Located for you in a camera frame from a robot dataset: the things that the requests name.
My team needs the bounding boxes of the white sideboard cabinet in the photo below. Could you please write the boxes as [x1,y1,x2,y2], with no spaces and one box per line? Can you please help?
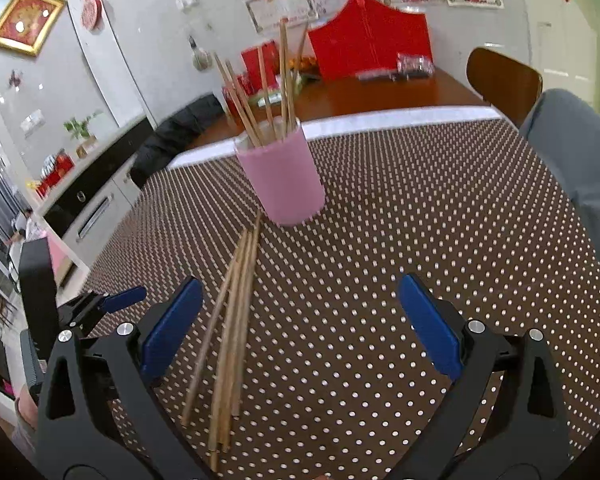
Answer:
[27,115,153,286]

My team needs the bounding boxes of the red basket with items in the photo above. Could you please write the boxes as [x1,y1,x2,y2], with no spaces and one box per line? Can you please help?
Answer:
[35,152,76,196]

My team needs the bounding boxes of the red gift bag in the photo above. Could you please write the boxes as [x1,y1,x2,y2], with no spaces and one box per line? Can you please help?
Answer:
[307,0,433,82]

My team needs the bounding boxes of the pile of wooden chopsticks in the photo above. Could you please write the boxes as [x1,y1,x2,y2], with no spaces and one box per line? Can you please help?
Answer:
[180,211,265,472]

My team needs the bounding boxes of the white double wall switch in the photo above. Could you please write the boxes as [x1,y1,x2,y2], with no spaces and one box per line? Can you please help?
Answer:
[21,110,46,136]

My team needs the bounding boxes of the red cola can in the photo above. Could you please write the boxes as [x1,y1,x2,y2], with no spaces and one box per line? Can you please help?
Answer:
[222,74,251,111]

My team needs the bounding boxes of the red box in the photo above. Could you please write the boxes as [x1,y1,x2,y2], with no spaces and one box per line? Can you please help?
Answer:
[241,42,281,92]

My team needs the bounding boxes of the brown wooden chair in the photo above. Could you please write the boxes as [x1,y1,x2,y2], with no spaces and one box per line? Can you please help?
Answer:
[466,47,543,128]

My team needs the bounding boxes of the gold framed red artwork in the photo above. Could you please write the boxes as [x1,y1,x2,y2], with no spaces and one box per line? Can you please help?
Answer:
[0,0,67,57]

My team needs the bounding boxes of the black jacket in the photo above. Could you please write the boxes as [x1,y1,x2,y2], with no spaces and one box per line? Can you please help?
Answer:
[130,92,226,188]

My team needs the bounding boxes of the grey garment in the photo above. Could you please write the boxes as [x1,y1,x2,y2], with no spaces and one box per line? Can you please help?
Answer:
[519,88,600,281]

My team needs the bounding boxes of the brown polka dot tablecloth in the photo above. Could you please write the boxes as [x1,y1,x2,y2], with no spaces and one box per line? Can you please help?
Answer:
[70,119,600,480]

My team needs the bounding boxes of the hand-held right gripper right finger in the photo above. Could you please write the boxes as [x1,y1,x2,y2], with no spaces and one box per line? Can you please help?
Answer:
[397,273,573,480]

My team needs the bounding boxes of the pink cup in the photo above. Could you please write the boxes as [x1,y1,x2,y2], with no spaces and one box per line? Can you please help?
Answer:
[234,117,327,227]

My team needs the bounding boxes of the long wooden chopstick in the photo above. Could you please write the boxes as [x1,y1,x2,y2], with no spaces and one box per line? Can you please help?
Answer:
[213,51,260,149]
[225,61,265,148]
[287,21,310,135]
[279,18,290,140]
[256,54,279,139]

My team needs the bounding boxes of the white door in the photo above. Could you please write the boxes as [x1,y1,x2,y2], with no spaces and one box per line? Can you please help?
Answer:
[517,0,600,111]

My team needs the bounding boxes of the person's left hand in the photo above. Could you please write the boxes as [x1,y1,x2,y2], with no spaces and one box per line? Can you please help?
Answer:
[14,387,40,443]

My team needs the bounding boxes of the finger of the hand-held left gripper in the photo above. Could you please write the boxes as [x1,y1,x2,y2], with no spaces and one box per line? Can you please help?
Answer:
[55,286,148,338]

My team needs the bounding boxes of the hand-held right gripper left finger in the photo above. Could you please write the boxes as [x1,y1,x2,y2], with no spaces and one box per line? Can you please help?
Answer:
[34,276,216,480]

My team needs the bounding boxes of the hanging round brush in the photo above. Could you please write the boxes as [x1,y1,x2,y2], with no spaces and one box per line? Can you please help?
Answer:
[189,35,210,71]

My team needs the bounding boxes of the small potted plant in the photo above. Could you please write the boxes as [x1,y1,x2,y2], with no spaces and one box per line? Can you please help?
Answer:
[63,110,103,158]

